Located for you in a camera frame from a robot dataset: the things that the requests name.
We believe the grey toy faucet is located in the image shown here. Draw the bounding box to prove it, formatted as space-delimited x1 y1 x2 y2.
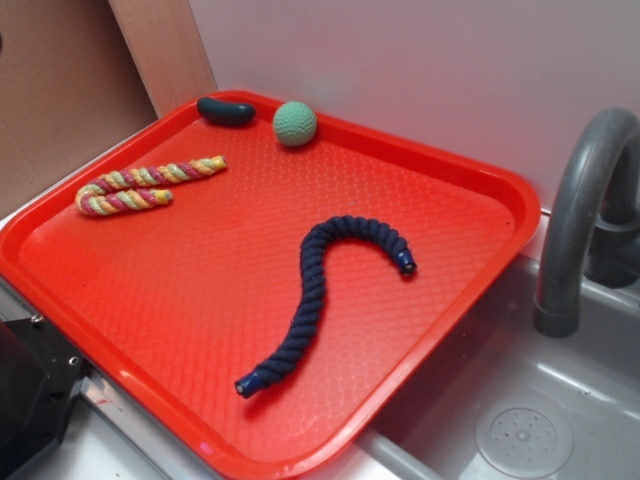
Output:
534 108 639 338

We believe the dark teal bean toy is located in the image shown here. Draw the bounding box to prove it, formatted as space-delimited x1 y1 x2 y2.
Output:
196 97 256 126

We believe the grey toy sink basin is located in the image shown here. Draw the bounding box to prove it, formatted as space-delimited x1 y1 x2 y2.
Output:
358 257 639 479

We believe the green textured ball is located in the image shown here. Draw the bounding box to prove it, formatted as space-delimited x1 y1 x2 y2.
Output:
272 101 318 147

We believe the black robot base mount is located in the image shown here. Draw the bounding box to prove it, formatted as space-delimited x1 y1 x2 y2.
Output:
1 318 87 479

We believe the red plastic tray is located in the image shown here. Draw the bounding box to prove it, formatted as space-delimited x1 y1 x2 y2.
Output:
1 92 540 479

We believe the multicolour twisted rope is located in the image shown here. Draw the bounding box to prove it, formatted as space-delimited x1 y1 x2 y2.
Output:
74 154 229 217

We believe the dark blue twisted rope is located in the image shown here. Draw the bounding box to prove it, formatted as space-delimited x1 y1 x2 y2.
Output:
234 215 417 399

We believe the brown cardboard panel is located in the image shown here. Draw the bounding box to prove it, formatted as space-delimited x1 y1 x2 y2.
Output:
1 1 216 215

